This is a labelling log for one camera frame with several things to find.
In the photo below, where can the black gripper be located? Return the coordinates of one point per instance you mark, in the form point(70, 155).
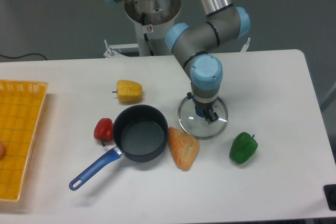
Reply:
point(210, 115)

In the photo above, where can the glass lid with blue knob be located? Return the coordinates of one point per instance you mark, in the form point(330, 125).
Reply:
point(194, 123)

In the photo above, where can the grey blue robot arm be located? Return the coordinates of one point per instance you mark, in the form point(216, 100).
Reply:
point(191, 46)

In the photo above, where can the orange bread piece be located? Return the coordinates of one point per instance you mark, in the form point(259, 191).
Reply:
point(184, 148)

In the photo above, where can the green bell pepper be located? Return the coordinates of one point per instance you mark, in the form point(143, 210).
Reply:
point(243, 148)

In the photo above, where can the yellow bell pepper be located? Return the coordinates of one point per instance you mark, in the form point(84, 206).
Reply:
point(128, 91)

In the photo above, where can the red bell pepper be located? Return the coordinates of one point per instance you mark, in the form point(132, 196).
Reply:
point(103, 131)

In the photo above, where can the black object at table edge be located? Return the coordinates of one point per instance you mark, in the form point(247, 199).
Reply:
point(330, 195)

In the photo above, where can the yellow wicker basket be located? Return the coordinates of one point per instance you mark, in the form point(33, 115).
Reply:
point(21, 106)

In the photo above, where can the orange item in basket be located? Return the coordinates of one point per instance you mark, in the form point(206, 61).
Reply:
point(2, 149)

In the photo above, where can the dark saucepan with blue handle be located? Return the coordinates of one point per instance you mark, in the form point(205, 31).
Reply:
point(140, 134)

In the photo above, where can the white metal bracket right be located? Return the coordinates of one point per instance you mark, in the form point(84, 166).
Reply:
point(246, 45)

